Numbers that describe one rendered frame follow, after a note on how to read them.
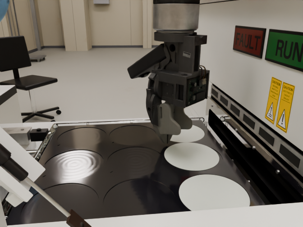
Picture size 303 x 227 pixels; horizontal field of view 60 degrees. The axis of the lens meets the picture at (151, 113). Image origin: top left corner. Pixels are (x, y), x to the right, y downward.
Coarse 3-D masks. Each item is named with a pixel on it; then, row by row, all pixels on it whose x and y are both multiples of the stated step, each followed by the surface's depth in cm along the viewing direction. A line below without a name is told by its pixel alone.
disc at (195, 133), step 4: (192, 128) 60; (196, 128) 60; (200, 128) 60; (184, 132) 58; (188, 132) 58; (192, 132) 58; (196, 132) 58; (200, 132) 58; (172, 136) 56; (176, 136) 56; (180, 136) 56; (184, 136) 56; (188, 136) 56; (192, 136) 56; (196, 136) 56; (200, 136) 56; (172, 140) 55; (176, 140) 55; (180, 140) 55; (184, 140) 55; (188, 140) 55; (192, 140) 55; (196, 140) 55
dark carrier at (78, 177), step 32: (64, 128) 60; (96, 128) 60; (128, 128) 60; (64, 160) 47; (96, 160) 47; (128, 160) 47; (160, 160) 47; (224, 160) 47; (32, 192) 39; (64, 192) 39; (96, 192) 39; (128, 192) 39; (160, 192) 39
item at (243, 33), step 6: (240, 30) 51; (246, 30) 48; (252, 30) 46; (258, 30) 44; (234, 36) 53; (240, 36) 51; (246, 36) 48; (252, 36) 46; (258, 36) 44; (234, 42) 53; (240, 42) 51; (246, 42) 48; (252, 42) 46; (258, 42) 44; (240, 48) 51; (246, 48) 48; (252, 48) 46; (258, 48) 44; (258, 54) 44
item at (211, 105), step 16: (208, 96) 69; (208, 112) 69; (224, 112) 58; (208, 128) 69; (240, 128) 50; (224, 144) 59; (256, 144) 44; (240, 160) 52; (272, 160) 40; (256, 176) 47; (288, 176) 36; (256, 192) 45
